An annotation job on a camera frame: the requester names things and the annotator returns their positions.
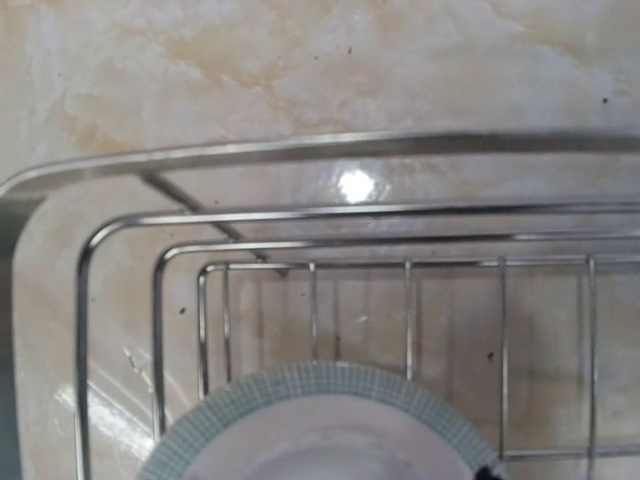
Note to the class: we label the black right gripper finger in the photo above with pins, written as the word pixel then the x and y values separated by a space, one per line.
pixel 486 473

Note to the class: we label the pale green ribbed bowl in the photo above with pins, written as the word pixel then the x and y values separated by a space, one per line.
pixel 321 420

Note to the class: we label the metal wire dish rack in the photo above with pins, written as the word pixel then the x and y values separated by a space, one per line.
pixel 498 269

